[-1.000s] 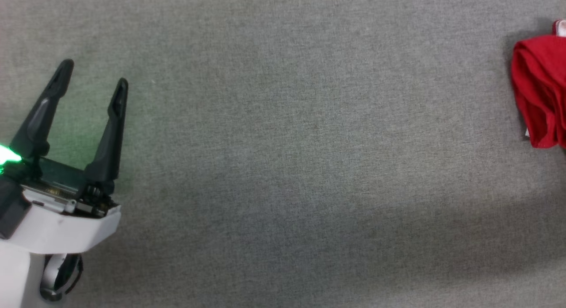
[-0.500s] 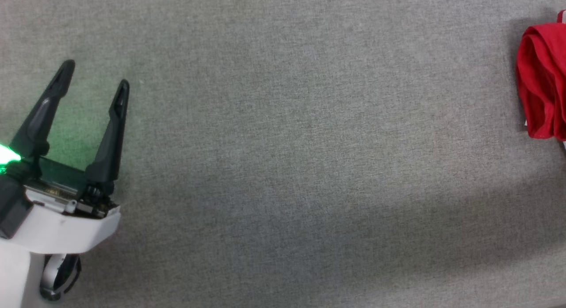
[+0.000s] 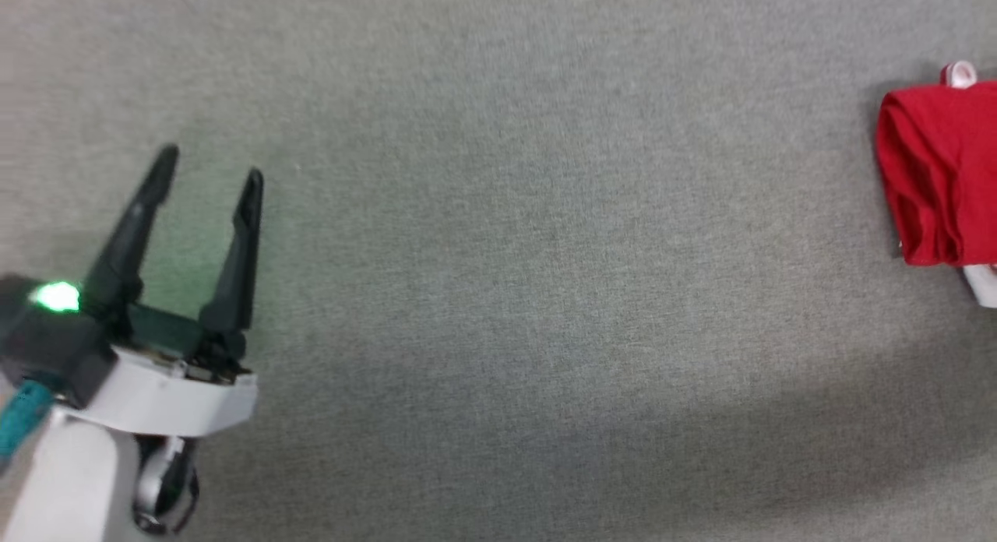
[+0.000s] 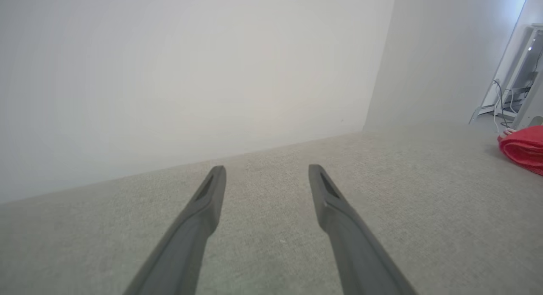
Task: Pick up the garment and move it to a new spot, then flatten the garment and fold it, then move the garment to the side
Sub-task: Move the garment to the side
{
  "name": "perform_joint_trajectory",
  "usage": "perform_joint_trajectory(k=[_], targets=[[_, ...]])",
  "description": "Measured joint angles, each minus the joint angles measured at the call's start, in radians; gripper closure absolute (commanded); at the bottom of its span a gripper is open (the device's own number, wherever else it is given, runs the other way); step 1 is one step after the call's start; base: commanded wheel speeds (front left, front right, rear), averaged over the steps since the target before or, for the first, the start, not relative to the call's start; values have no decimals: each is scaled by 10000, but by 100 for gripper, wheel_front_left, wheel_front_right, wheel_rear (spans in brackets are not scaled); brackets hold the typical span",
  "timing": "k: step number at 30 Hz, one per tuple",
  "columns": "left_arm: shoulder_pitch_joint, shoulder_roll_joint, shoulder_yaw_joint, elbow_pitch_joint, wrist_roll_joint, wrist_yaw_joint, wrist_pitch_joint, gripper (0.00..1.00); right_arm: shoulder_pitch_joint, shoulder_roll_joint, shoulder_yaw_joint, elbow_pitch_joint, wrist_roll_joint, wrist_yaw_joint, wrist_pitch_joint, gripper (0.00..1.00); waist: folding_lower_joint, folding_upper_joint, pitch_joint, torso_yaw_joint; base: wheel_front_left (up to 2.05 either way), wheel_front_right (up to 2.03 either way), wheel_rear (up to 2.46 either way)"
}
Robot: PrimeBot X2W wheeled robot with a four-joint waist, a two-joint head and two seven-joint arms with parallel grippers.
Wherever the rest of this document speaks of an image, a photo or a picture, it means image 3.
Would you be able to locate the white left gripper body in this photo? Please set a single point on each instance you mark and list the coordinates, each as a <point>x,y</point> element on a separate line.
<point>171,398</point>

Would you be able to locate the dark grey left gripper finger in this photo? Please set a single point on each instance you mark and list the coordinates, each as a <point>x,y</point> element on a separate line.
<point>237,277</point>
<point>128,246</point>

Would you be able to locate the red white jersey garment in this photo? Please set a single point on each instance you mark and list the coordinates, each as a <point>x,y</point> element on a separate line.
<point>942,176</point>

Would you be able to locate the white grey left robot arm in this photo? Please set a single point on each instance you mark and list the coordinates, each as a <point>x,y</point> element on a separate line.
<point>70,487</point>

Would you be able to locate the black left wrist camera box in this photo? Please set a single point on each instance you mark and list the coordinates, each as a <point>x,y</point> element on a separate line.
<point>54,347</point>

